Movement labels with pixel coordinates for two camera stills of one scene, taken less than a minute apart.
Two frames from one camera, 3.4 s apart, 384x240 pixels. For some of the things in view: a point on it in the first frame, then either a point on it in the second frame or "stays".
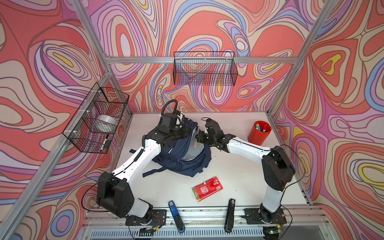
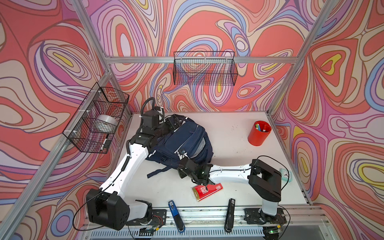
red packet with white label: (206, 188) stays
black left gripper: (185, 133) to (170, 127)
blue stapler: (178, 221) stays
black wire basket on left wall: (94, 125) stays
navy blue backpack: (186, 155) stays
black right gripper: (199, 136) to (182, 175)
